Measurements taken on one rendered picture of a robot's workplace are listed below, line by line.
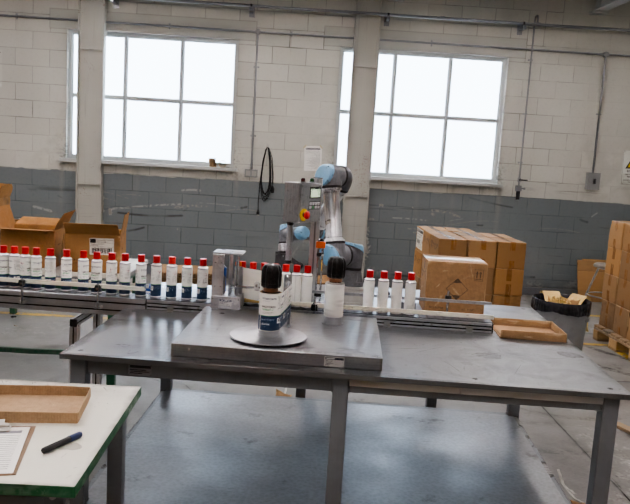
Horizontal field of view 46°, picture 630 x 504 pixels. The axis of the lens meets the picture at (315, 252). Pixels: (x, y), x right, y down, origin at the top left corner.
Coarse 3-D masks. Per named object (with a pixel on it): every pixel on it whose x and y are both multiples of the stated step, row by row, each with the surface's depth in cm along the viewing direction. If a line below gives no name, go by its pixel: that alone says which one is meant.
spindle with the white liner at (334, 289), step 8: (336, 256) 320; (328, 264) 319; (336, 264) 317; (344, 264) 319; (328, 272) 319; (336, 272) 317; (344, 272) 320; (336, 280) 319; (328, 288) 319; (336, 288) 318; (328, 296) 319; (336, 296) 318; (328, 304) 320; (336, 304) 319; (328, 312) 320; (336, 312) 319; (328, 320) 321; (336, 320) 320
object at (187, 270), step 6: (186, 258) 350; (186, 264) 351; (186, 270) 350; (192, 270) 352; (186, 276) 351; (192, 276) 353; (186, 282) 351; (186, 288) 351; (186, 294) 352; (186, 300) 352
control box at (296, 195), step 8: (288, 184) 348; (296, 184) 345; (304, 184) 346; (312, 184) 350; (320, 184) 355; (288, 192) 348; (296, 192) 345; (304, 192) 346; (288, 200) 349; (296, 200) 346; (304, 200) 347; (312, 200) 352; (320, 200) 357; (288, 208) 349; (296, 208) 346; (304, 208) 348; (288, 216) 349; (296, 216) 346; (312, 216) 354
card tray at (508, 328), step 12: (504, 324) 362; (516, 324) 361; (528, 324) 361; (540, 324) 361; (552, 324) 358; (504, 336) 337; (516, 336) 336; (528, 336) 336; (540, 336) 336; (552, 336) 335; (564, 336) 335
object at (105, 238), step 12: (72, 228) 454; (84, 228) 455; (96, 228) 455; (108, 228) 455; (72, 240) 460; (84, 240) 461; (96, 240) 462; (108, 240) 462; (120, 240) 465; (72, 252) 461; (108, 252) 464; (120, 252) 467; (72, 264) 462
